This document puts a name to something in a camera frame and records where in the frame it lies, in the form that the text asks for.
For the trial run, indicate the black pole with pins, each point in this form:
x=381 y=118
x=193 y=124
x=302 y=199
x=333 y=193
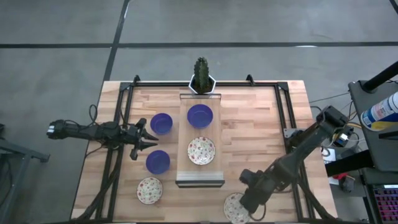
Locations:
x=381 y=76

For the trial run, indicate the grey metal stand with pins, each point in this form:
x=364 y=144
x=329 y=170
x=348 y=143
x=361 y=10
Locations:
x=18 y=154

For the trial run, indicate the white hexagonal plant pot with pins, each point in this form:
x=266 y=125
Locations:
x=193 y=88

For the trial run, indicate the white spray can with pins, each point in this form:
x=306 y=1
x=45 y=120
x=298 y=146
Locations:
x=381 y=112

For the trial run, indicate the keyboard with pink lights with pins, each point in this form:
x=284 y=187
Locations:
x=387 y=203

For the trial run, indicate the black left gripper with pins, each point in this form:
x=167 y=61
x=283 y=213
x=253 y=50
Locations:
x=132 y=137

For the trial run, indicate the green cactus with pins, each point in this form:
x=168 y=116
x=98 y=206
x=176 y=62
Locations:
x=201 y=74

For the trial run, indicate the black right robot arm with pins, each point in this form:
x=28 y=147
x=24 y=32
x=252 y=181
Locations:
x=304 y=146

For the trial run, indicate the black metal table frame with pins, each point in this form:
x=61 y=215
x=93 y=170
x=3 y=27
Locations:
x=161 y=84

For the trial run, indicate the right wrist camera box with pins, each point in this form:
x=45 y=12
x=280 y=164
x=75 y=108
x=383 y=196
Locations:
x=248 y=176

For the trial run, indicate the blue plastic mini bowl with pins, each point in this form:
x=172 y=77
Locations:
x=200 y=116
x=161 y=123
x=158 y=162

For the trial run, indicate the floral ceramic mini bowl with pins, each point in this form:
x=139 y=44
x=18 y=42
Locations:
x=201 y=150
x=231 y=208
x=149 y=190

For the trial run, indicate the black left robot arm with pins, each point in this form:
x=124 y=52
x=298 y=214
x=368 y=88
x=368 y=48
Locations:
x=93 y=132

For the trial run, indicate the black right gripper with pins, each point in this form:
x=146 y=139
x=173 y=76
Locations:
x=261 y=189

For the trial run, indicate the grey equipment cart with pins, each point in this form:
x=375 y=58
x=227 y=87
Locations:
x=379 y=146

